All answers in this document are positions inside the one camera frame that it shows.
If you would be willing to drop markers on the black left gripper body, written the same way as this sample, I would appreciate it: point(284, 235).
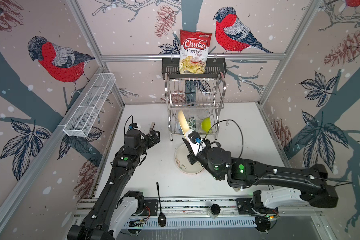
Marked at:
point(147, 142)

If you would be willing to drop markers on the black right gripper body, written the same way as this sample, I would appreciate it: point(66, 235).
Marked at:
point(202, 159)

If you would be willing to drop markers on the white floral ceramic plate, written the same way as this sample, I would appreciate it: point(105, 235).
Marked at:
point(183, 163)

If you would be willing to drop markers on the yellow cream plate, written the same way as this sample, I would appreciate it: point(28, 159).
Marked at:
point(186, 130)

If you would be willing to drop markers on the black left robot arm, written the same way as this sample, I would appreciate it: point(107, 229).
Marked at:
point(113, 208)

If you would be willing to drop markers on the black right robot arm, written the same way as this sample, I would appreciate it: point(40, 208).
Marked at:
point(292, 186)

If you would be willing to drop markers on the chrome two-tier dish rack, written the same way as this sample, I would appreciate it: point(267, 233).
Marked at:
point(197, 95)

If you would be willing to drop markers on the lime green bowl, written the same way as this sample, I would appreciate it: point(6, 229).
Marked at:
point(206, 124)

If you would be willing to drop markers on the green leaf pattern bowl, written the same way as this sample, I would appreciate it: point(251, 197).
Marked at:
point(195, 124)

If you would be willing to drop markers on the black spoon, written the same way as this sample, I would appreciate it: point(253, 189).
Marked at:
point(162, 221)

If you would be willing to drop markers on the red cassava chips bag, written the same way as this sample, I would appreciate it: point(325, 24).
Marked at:
point(195, 46)

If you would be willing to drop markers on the pink spotted handle knife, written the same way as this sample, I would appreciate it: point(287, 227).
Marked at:
point(152, 126)

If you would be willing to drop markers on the black lid jar on rail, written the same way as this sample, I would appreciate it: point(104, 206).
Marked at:
point(214, 211)

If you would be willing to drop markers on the white wire mesh basket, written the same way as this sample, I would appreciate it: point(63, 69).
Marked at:
point(86, 113)

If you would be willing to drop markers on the black wall shelf basket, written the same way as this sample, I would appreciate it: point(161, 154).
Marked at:
point(177, 66)

